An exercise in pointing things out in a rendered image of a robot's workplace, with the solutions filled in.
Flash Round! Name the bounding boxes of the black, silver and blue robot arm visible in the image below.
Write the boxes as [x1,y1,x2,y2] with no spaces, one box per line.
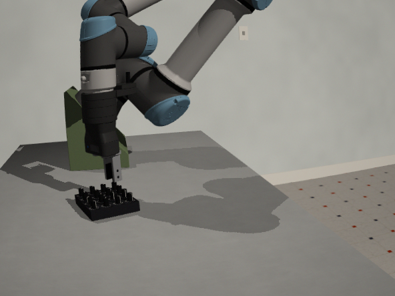
[79,0,272,127]

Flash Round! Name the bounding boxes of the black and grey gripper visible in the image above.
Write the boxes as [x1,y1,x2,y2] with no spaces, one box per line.
[81,68,137,182]

